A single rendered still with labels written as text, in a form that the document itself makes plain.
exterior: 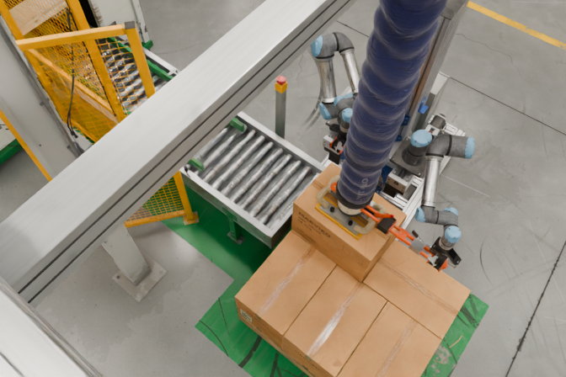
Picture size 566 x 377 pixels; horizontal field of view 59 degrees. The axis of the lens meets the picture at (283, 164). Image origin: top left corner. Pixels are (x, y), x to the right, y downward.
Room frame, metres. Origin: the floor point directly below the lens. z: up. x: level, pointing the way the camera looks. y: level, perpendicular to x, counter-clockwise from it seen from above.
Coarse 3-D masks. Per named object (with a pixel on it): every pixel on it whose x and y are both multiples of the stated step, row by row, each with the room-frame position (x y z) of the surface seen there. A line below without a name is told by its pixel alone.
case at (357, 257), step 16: (320, 176) 1.66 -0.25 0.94; (304, 192) 1.53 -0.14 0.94; (304, 208) 1.42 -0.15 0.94; (304, 224) 1.39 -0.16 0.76; (320, 224) 1.32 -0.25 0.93; (400, 224) 1.34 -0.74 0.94; (320, 240) 1.31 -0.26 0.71; (336, 240) 1.24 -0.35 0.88; (352, 240) 1.22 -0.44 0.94; (368, 240) 1.22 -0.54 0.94; (384, 240) 1.22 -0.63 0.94; (336, 256) 1.22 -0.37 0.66; (352, 256) 1.16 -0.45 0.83; (368, 256) 1.12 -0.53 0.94; (352, 272) 1.14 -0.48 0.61; (368, 272) 1.15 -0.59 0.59
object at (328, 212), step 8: (328, 200) 1.47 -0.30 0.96; (320, 208) 1.41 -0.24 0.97; (328, 208) 1.42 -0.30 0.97; (336, 208) 1.42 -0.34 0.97; (328, 216) 1.36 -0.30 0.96; (336, 224) 1.32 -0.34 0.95; (344, 224) 1.31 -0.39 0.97; (352, 224) 1.31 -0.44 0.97; (360, 224) 1.32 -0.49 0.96; (352, 232) 1.26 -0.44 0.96
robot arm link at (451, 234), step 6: (444, 228) 1.12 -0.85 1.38; (450, 228) 1.09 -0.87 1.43; (456, 228) 1.09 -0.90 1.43; (444, 234) 1.08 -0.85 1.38; (450, 234) 1.06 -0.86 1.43; (456, 234) 1.06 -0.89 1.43; (444, 240) 1.06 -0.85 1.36; (450, 240) 1.04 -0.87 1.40; (456, 240) 1.04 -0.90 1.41; (450, 246) 1.04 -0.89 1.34
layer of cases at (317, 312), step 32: (288, 256) 1.25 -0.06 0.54; (320, 256) 1.26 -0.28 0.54; (384, 256) 1.28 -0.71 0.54; (416, 256) 1.29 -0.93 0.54; (256, 288) 1.02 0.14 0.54; (288, 288) 1.03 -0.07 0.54; (320, 288) 1.04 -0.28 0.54; (352, 288) 1.05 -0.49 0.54; (384, 288) 1.06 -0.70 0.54; (416, 288) 1.07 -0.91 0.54; (448, 288) 1.07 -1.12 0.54; (256, 320) 0.86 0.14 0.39; (288, 320) 0.83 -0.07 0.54; (320, 320) 0.83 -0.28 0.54; (352, 320) 0.84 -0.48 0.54; (384, 320) 0.85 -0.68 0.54; (416, 320) 0.86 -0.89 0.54; (448, 320) 0.86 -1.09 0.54; (288, 352) 0.70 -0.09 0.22; (320, 352) 0.64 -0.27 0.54; (352, 352) 0.65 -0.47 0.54; (384, 352) 0.65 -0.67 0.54; (416, 352) 0.66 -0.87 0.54
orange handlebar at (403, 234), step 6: (330, 186) 1.51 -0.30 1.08; (360, 210) 1.35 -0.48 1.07; (372, 210) 1.35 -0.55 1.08; (372, 216) 1.31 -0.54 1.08; (396, 228) 1.25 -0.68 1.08; (402, 228) 1.24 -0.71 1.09; (396, 234) 1.21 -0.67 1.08; (402, 234) 1.20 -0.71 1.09; (408, 234) 1.21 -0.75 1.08; (402, 240) 1.17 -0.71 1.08; (420, 252) 1.10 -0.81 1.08; (426, 258) 1.07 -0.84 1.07
